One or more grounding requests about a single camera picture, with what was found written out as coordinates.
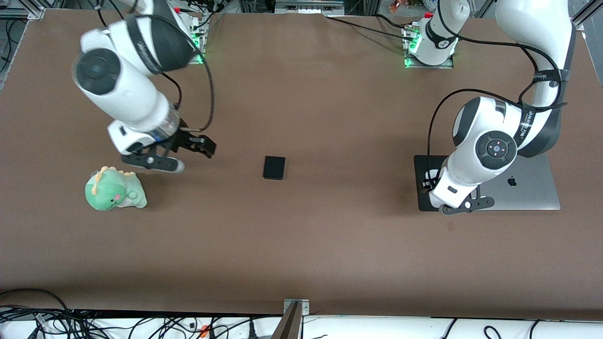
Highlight small black phone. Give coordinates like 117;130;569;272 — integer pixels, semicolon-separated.
262;155;286;181

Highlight black mouse pad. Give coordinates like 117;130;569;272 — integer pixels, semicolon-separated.
413;154;460;212

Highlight green dinosaur plush toy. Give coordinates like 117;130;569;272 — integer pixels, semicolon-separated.
85;166;148;211

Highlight silver closed laptop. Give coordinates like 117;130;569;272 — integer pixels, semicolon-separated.
473;154;562;211

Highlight aluminium extrusion bar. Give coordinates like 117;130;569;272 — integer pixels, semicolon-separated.
572;0;603;32
0;8;46;21

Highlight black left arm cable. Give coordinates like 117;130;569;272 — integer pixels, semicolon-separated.
426;0;566;173

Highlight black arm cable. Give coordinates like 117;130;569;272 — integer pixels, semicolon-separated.
426;0;566;173
94;0;215;133

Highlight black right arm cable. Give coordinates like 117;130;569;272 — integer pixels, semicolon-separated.
94;0;215;133

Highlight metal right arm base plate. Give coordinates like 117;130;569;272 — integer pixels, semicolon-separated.
181;13;206;65

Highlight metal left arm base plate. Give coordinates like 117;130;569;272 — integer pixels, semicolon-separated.
403;24;455;70

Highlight short black table cable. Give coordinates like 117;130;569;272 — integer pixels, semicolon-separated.
375;13;410;32

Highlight long black table cable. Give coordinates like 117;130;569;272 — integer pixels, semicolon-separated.
326;16;414;43

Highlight metal table edge bracket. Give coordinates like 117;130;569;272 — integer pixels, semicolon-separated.
283;299;310;317

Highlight aluminium frame with sockets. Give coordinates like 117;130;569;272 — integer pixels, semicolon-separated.
275;0;345;15

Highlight dark camera support pole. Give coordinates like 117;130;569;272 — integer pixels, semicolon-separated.
270;302;302;339

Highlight tangled black cables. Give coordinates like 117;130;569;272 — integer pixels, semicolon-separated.
0;287;283;339

